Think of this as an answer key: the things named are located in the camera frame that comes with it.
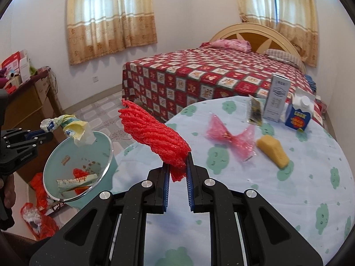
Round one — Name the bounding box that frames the small dark snack packet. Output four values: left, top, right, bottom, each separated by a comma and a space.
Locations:
247, 94, 263, 125

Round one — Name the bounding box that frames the person's left hand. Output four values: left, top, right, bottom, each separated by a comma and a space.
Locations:
0, 176, 15, 203

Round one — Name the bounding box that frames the brown wooden cabinet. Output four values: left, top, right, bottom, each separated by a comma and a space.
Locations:
0, 67, 66, 185

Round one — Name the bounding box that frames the blue white capped carton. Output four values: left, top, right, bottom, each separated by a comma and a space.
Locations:
284, 93, 316, 131

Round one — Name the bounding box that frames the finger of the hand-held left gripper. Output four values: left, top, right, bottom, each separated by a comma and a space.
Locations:
24, 130, 54, 147

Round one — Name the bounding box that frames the white flattened carton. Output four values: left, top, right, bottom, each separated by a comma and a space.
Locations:
56, 173, 99, 194

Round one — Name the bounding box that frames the striped pillow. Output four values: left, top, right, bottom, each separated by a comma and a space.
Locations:
263, 49, 305, 69

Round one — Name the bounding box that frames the tall grey white carton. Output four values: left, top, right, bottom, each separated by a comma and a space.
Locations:
262, 72, 291, 123

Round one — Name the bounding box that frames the cream wooden headboard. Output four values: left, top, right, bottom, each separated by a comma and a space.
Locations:
207, 23, 307, 74

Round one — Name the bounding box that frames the pink translucent plastic wrapper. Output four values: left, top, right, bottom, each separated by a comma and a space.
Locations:
205, 113, 257, 162

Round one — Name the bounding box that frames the beige patterned curtain panel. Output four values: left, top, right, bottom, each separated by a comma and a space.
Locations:
232, 0, 281, 25
275, 0, 319, 67

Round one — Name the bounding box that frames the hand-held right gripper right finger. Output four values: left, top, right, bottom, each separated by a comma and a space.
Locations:
186, 152, 324, 266

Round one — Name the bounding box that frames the red white printed box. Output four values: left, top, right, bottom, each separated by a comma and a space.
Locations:
1, 50, 22, 72

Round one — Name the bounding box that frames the bed with red quilt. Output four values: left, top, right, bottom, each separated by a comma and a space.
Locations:
121, 47, 317, 123

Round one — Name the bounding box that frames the red plastic floor bag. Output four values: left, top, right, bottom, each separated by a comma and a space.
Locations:
28, 172, 49, 210

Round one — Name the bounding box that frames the white yellow wrapper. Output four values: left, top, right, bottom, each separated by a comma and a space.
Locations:
40, 113, 96, 147

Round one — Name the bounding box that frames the blue folded cloth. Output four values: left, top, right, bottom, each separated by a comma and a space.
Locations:
304, 74, 317, 92

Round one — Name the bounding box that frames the magenta cloth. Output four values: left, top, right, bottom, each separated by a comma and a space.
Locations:
0, 67, 9, 90

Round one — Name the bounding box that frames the orange plastic floor bag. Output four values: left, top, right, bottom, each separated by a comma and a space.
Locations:
20, 202, 60, 241

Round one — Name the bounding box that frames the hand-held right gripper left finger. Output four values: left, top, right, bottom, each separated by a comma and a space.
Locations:
29, 162, 170, 266

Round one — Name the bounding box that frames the pink floral pillow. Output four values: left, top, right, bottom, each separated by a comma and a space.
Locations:
200, 39, 252, 53

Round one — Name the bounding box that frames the yellow sponge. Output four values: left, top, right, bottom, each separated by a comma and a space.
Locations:
256, 135, 290, 169

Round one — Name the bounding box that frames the teal trash bin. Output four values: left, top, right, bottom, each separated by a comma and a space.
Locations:
43, 130, 117, 209

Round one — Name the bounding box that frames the wide beige patterned curtain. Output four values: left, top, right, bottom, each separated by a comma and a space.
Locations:
66, 0, 159, 66

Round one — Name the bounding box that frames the red foam net sleeve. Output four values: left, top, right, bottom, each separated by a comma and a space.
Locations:
118, 98, 191, 183

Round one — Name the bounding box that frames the white open box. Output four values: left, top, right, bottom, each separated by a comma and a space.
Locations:
18, 56, 32, 83

